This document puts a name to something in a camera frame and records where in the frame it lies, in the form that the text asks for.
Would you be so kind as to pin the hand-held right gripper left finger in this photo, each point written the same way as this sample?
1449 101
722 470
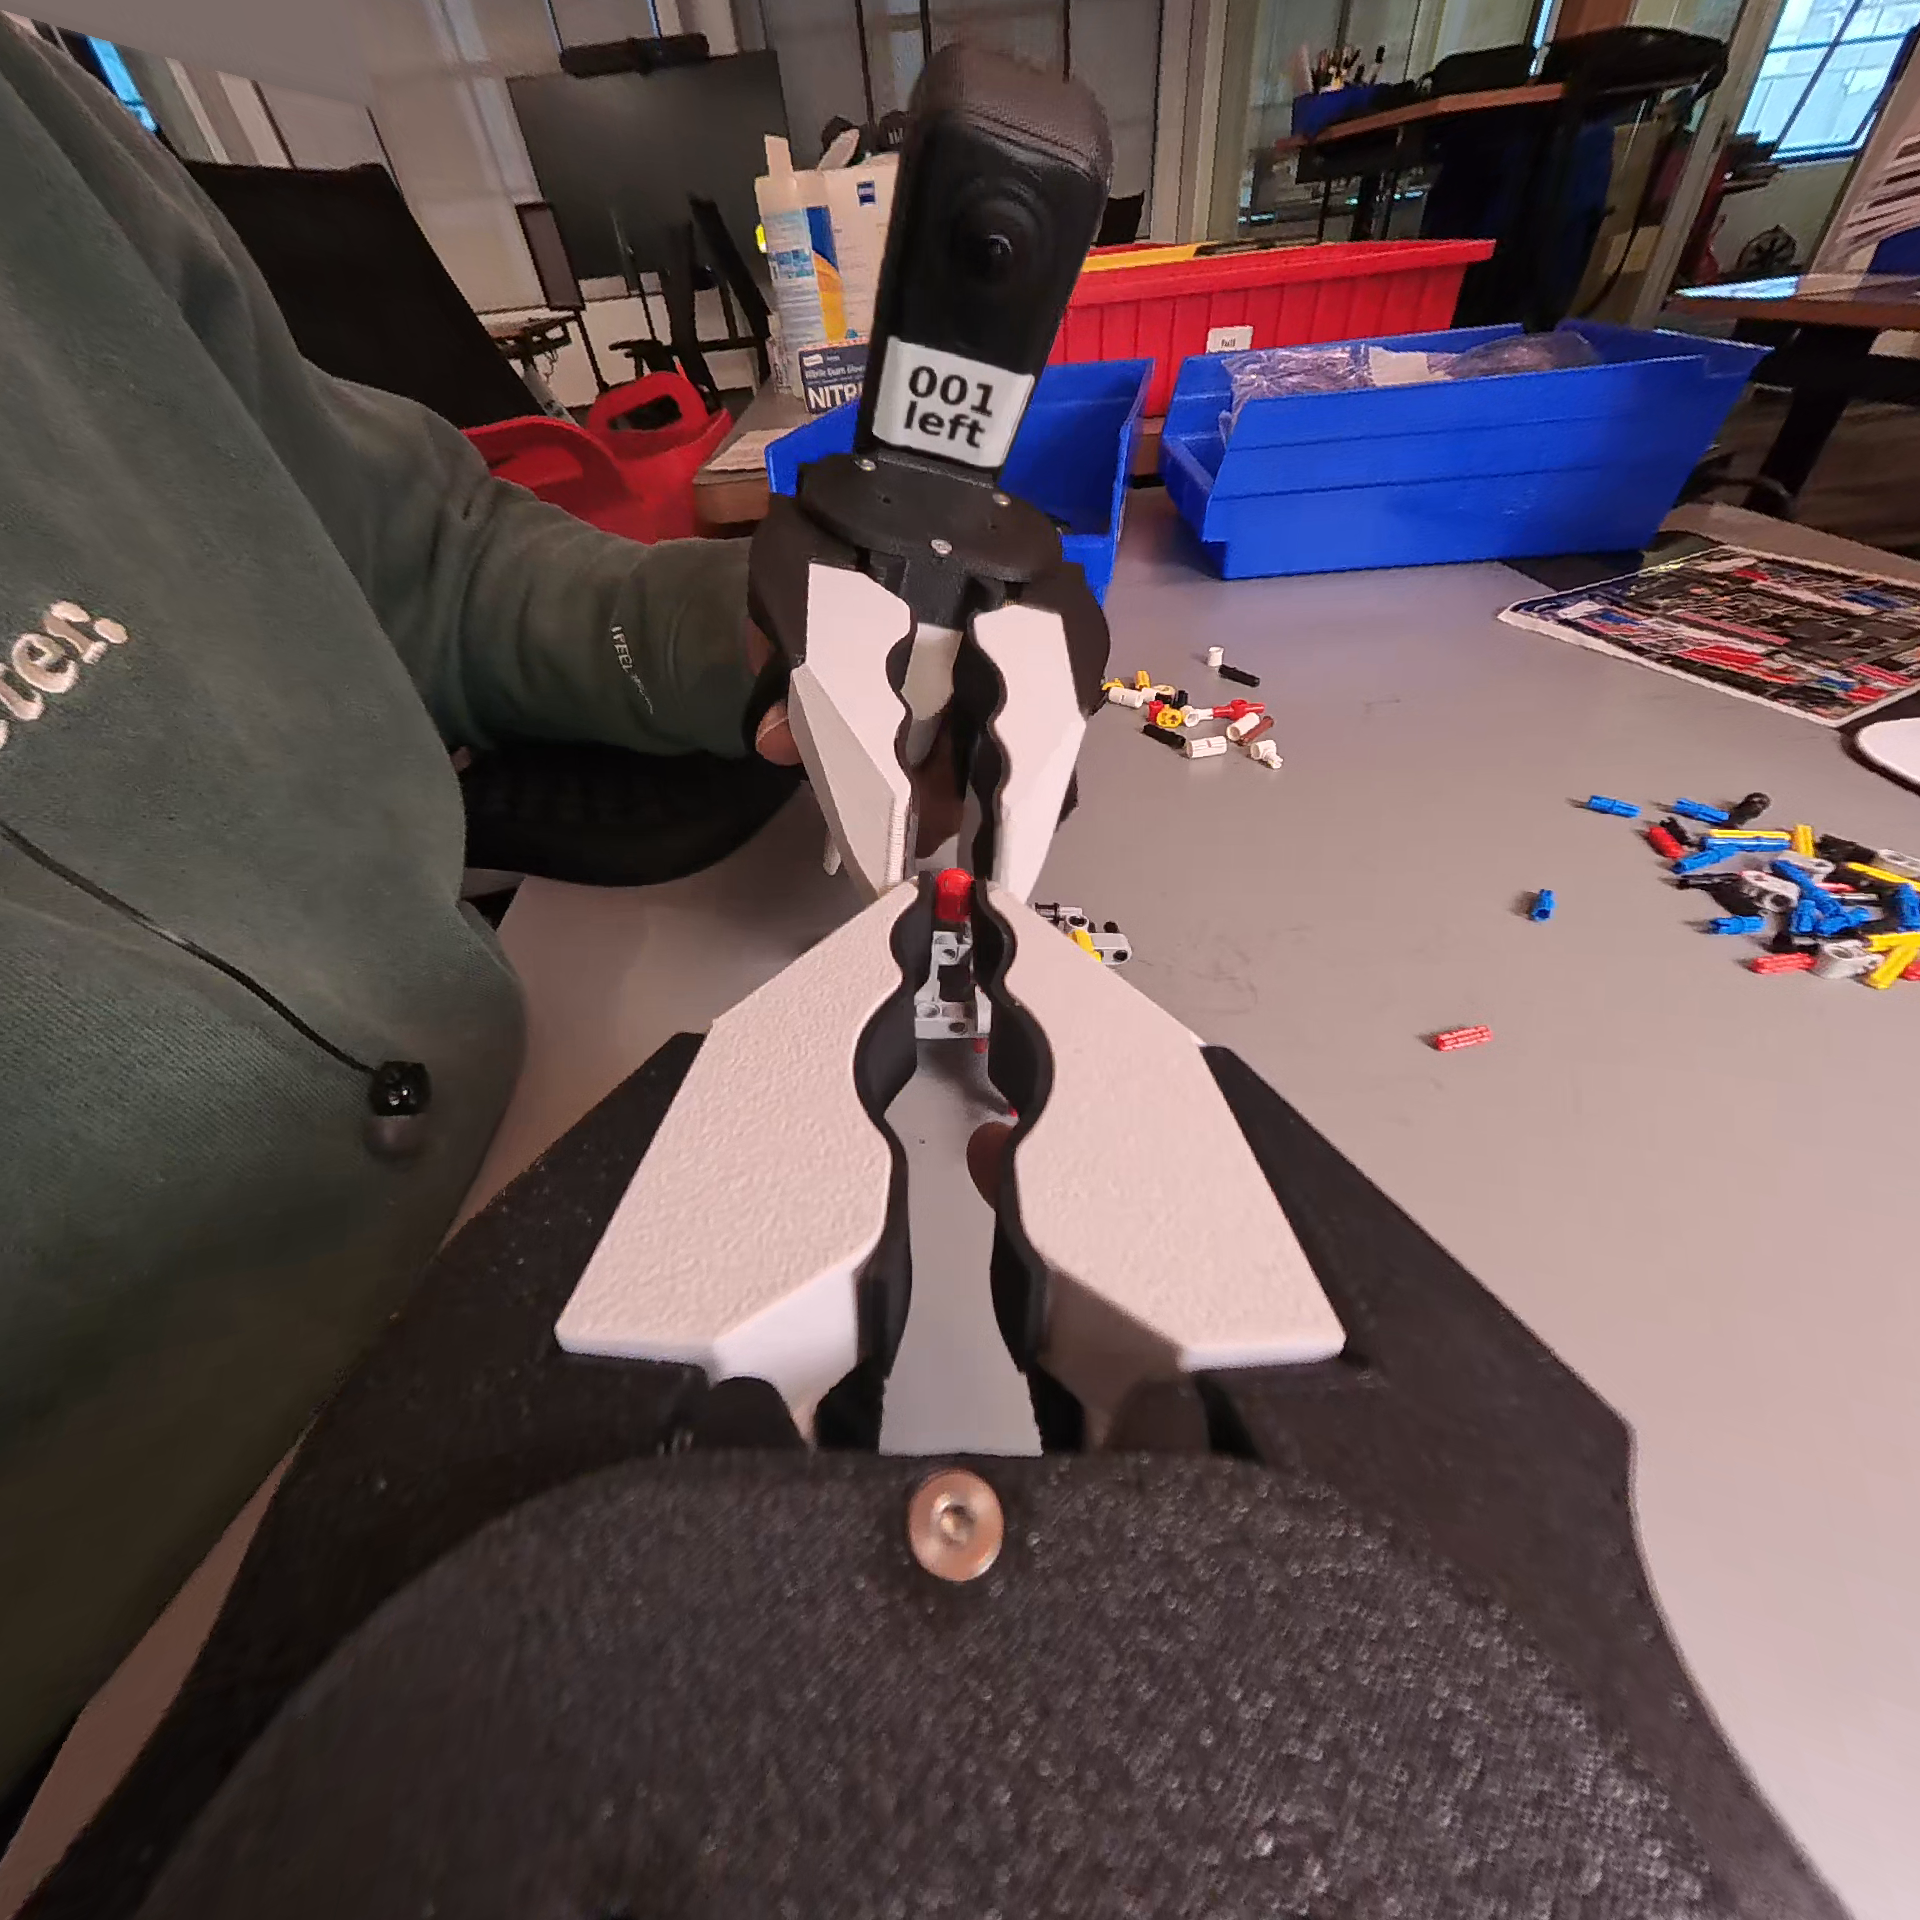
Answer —
722 1185

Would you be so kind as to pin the white spray bottle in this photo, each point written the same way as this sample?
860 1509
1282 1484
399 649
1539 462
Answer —
797 270

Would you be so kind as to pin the crumpled plastic bag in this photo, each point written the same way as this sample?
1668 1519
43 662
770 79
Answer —
1500 357

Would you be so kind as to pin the black monitor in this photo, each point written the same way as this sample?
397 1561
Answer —
646 165

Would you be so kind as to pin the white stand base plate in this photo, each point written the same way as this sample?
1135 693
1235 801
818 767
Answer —
1894 750

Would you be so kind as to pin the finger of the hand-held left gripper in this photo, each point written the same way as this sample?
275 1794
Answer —
1044 704
839 674

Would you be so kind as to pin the grey lego gear assembly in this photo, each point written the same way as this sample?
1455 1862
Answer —
945 1004

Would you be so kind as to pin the large blue storage bin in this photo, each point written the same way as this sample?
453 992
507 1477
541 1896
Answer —
1426 494

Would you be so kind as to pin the pile of coloured lego pins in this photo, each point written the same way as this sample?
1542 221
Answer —
1801 901

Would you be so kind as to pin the person's left hand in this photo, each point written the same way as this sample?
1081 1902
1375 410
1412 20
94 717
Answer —
780 738

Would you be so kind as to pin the small blue storage bin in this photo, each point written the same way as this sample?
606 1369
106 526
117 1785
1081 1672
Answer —
1090 452

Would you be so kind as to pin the red plastic container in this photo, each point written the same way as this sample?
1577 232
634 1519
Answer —
601 465

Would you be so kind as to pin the cluster of white lego connectors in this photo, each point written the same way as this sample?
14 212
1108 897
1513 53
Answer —
1202 744

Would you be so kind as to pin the white blue wipes box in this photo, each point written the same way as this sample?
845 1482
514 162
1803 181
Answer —
859 240

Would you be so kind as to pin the person in green sweatshirt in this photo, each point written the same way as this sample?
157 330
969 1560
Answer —
196 901

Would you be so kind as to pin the red storage bin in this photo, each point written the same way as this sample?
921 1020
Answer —
1277 317

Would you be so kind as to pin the person's left forearm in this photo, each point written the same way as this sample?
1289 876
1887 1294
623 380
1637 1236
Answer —
570 599

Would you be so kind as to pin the blue pen cup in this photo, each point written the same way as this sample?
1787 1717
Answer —
1329 108

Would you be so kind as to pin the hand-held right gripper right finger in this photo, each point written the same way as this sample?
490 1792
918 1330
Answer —
1172 1185

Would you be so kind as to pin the lego instruction booklet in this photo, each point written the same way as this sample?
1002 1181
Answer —
1740 630

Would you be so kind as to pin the red lego bush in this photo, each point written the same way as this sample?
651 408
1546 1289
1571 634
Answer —
953 897

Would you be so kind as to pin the glove box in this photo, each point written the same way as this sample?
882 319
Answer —
834 393

